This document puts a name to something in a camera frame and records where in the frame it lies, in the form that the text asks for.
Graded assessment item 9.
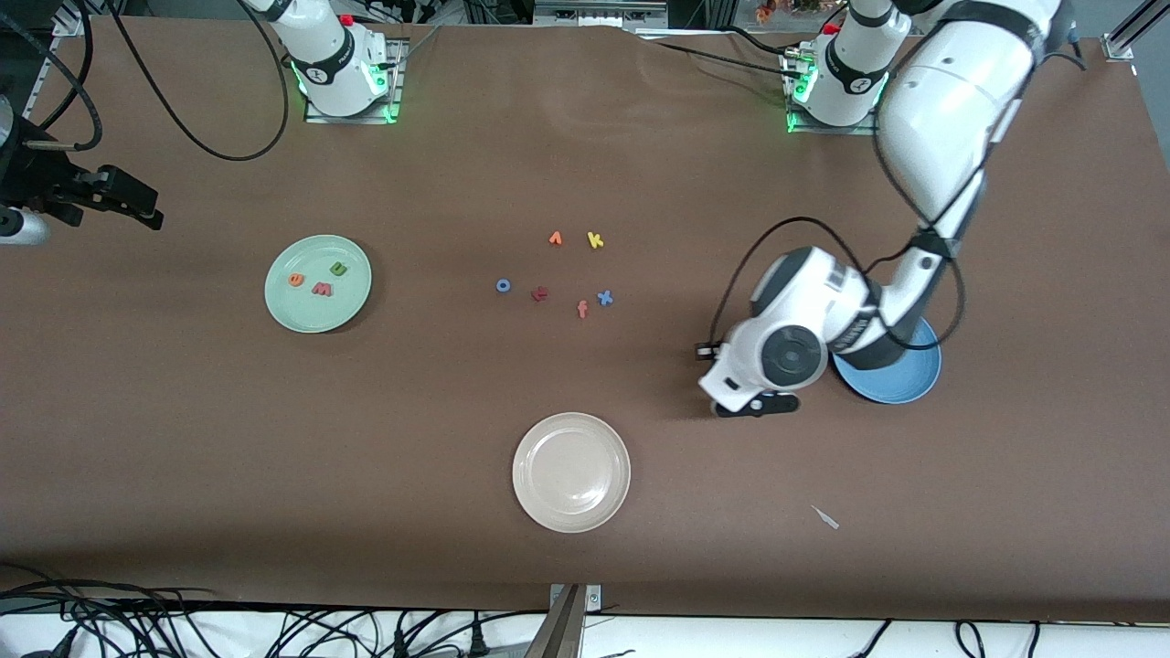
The brown table cover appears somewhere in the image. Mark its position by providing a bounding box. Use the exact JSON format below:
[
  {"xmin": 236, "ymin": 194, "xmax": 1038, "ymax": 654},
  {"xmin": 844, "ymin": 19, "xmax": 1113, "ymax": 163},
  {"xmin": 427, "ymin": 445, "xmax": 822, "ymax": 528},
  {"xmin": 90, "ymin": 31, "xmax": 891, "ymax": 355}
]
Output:
[{"xmin": 0, "ymin": 14, "xmax": 1170, "ymax": 624}]

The beige plate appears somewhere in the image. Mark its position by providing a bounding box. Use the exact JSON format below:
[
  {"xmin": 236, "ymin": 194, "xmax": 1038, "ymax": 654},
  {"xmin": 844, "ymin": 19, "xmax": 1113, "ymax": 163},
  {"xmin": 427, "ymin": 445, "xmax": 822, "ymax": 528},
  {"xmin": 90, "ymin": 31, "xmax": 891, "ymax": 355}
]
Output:
[{"xmin": 512, "ymin": 412, "xmax": 632, "ymax": 534}]

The metal base plate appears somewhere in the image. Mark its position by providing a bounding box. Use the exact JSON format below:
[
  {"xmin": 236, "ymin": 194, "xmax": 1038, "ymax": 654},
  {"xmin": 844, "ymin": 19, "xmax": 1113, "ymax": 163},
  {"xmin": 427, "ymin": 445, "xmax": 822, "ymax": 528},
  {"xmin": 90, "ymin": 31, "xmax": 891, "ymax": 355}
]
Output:
[
  {"xmin": 304, "ymin": 37, "xmax": 409, "ymax": 124},
  {"xmin": 784, "ymin": 46, "xmax": 884, "ymax": 137}
]

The aluminium frame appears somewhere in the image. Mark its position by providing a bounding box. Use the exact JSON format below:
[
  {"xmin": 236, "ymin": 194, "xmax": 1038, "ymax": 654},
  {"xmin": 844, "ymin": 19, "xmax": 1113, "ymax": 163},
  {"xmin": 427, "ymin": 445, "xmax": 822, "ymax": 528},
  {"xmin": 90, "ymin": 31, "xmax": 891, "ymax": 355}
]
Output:
[{"xmin": 535, "ymin": 0, "xmax": 668, "ymax": 28}]

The long looping black cable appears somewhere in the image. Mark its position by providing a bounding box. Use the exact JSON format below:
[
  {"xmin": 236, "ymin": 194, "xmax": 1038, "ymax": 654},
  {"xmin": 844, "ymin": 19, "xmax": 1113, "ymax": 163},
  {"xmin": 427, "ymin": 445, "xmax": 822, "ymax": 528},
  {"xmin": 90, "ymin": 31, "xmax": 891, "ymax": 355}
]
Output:
[{"xmin": 105, "ymin": 0, "xmax": 290, "ymax": 163}]

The blue plate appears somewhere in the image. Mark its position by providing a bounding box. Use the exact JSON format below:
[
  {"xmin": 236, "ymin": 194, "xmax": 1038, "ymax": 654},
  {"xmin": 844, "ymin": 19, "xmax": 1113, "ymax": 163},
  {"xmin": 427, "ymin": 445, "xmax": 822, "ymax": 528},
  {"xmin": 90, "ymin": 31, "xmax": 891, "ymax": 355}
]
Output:
[{"xmin": 832, "ymin": 315, "xmax": 942, "ymax": 405}]

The aluminium beam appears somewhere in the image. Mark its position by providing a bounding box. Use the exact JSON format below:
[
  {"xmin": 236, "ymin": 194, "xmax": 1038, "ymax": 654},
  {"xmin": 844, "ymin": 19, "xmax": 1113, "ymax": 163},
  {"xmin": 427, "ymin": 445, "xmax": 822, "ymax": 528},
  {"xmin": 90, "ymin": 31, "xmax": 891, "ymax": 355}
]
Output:
[{"xmin": 524, "ymin": 585, "xmax": 588, "ymax": 658}]

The green plate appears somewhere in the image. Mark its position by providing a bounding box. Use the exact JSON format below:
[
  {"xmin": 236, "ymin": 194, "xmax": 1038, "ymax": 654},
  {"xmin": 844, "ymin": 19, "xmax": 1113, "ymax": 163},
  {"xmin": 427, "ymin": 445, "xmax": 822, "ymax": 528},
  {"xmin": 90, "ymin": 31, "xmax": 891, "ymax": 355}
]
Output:
[{"xmin": 264, "ymin": 235, "xmax": 373, "ymax": 334}]

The aluminium profile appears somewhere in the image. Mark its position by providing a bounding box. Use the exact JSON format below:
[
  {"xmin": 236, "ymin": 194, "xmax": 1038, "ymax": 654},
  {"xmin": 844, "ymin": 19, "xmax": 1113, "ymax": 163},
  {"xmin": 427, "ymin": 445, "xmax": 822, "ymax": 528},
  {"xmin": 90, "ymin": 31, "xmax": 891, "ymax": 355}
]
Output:
[{"xmin": 1101, "ymin": 0, "xmax": 1170, "ymax": 63}]

